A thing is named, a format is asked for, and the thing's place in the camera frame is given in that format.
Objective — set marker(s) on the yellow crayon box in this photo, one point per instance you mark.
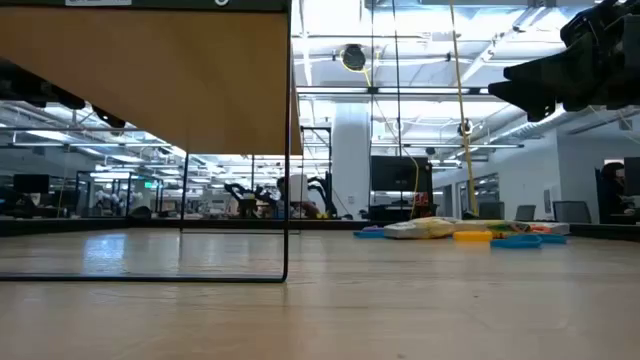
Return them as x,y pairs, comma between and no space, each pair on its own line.
495,227

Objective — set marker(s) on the purple silicone wristband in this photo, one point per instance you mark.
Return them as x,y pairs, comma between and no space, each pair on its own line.
372,228

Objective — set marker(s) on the black monitor screen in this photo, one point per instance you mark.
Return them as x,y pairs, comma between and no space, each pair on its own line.
400,175

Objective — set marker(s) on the grey office chair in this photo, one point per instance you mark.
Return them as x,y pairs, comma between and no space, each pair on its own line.
492,210
525,213
572,212

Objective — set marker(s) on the yellow silicone wristband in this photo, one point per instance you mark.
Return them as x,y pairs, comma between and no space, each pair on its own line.
472,236

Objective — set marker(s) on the grey plastic-wrapped pack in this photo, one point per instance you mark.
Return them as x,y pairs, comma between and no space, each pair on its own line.
550,228

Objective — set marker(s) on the black background robot arm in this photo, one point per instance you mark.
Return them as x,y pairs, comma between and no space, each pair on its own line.
247,197
322,192

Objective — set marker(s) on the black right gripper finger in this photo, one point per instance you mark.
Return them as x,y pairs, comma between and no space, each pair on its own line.
545,67
530,92

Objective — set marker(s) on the yellow orange packets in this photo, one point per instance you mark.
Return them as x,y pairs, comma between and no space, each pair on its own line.
420,229

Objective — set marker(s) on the blue silicone wristband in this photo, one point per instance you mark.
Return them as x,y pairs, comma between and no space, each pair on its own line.
367,234
555,239
515,244

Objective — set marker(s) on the white pillar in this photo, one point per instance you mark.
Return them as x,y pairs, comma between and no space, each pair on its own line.
350,160

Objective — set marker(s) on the green three-compartment tray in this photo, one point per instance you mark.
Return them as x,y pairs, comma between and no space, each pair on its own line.
150,75

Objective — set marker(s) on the person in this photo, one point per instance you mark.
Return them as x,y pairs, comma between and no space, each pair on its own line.
611,192

